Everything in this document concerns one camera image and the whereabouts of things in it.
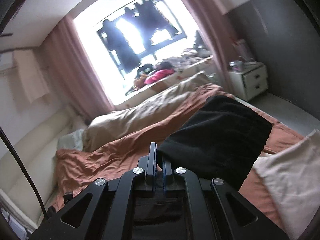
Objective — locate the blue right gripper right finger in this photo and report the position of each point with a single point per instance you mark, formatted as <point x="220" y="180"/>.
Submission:
<point x="167" y="175"/>

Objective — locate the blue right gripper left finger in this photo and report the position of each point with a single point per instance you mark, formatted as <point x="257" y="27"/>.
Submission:
<point x="151" y="170"/>

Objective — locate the black button-up shirt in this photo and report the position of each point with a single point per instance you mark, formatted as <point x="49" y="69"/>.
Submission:
<point x="221" y="140"/>

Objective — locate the beige duvet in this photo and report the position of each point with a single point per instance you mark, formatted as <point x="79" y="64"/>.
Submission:
<point x="117" y="124"/>

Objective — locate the brown bed blanket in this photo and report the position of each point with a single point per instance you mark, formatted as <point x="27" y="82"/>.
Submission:
<point x="76" y="169"/>

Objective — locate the light green pillow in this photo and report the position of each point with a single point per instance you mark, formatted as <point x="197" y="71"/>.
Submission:
<point x="71" y="141"/>

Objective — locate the black plush toy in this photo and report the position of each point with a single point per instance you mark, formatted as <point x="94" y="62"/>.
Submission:
<point x="145" y="69"/>

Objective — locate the cream padded headboard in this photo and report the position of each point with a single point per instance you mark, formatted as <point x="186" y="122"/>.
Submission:
<point x="37" y="151"/>

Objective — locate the pink left curtain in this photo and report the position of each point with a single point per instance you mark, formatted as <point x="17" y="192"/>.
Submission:
<point x="73" y="71"/>

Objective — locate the pink curtain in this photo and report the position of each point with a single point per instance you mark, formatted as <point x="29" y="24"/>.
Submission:
<point x="73" y="71"/>
<point x="217" y="33"/>

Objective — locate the cream cloth at bed corner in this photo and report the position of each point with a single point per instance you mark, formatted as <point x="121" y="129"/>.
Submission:
<point x="292" y="179"/>

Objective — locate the white right nightstand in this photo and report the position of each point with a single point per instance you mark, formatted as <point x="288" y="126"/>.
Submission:
<point x="251" y="82"/>

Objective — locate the beige hanging cloth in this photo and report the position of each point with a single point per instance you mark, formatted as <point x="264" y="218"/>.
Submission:
<point x="33" y="82"/>

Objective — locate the hanging dark garments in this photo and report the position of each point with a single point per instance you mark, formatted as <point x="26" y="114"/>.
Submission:
<point x="138" y="29"/>

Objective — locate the pink right curtain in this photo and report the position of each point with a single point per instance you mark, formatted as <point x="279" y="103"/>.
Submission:
<point x="217" y="33"/>

